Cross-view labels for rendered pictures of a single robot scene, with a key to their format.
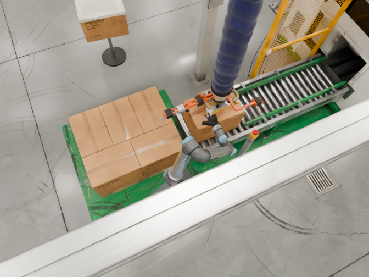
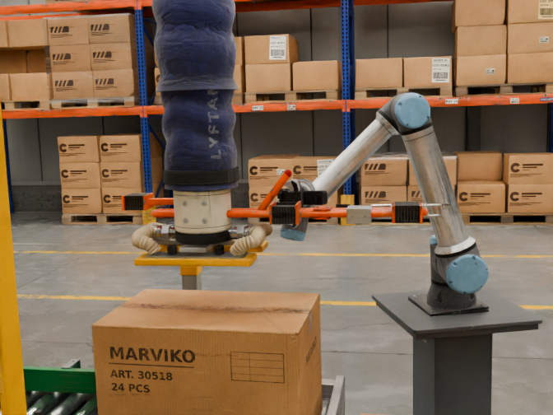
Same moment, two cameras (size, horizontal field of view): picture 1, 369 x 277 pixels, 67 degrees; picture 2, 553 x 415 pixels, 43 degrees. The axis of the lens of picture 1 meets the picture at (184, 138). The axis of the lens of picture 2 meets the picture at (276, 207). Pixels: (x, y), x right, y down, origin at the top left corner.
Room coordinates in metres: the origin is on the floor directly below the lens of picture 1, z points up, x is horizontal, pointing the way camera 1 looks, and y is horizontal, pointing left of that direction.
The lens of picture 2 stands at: (3.08, 1.19, 1.55)
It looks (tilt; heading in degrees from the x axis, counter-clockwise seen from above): 8 degrees down; 221
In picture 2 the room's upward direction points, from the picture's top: 2 degrees counter-clockwise
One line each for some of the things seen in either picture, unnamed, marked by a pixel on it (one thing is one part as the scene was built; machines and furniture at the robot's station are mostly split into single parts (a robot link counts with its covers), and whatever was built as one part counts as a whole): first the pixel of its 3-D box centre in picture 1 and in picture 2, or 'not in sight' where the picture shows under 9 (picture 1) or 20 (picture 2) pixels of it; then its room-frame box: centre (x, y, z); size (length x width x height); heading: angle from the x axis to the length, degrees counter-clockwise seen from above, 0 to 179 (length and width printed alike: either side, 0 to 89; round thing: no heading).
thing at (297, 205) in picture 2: (199, 100); (285, 212); (1.53, -0.11, 1.24); 0.10 x 0.08 x 0.06; 31
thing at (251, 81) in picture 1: (251, 83); not in sight; (2.35, -0.85, 0.50); 2.31 x 0.05 x 0.19; 120
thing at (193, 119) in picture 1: (212, 114); (215, 370); (1.66, -0.31, 0.75); 0.60 x 0.40 x 0.40; 119
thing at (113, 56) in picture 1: (110, 43); not in sight; (2.98, 1.29, 0.31); 0.40 x 0.40 x 0.62
